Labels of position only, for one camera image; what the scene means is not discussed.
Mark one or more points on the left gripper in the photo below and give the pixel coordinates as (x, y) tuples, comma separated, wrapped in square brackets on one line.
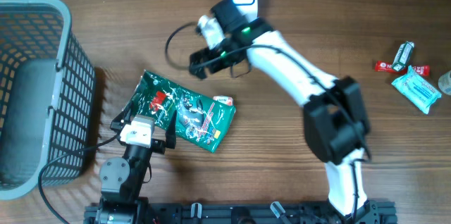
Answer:
[(158, 146)]

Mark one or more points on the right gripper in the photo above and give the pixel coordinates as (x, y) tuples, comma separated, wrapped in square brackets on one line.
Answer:
[(196, 56)]

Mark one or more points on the orange white small carton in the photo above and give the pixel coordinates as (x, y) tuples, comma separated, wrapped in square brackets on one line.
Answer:
[(224, 100)]

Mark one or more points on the green 3M gloves packet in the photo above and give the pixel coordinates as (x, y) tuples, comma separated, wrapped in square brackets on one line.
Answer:
[(200, 120)]

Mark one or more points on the red Nescafe stick sachet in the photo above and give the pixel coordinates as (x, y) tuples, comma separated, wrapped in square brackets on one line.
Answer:
[(381, 66)]

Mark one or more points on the green white gum pack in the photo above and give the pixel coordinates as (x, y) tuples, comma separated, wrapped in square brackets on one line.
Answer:
[(402, 56)]

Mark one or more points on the teal wet wipes packet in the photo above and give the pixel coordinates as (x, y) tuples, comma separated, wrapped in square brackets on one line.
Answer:
[(416, 89)]

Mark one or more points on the green lid seasoning jar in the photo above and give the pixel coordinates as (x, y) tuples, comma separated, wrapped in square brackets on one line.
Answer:
[(444, 83)]

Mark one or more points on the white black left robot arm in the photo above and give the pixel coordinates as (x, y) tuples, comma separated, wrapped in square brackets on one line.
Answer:
[(122, 177)]

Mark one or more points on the grey black plastic basket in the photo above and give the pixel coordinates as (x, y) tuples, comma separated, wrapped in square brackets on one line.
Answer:
[(47, 94)]

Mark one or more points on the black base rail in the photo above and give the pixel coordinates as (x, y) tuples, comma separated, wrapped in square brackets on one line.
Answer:
[(372, 212)]

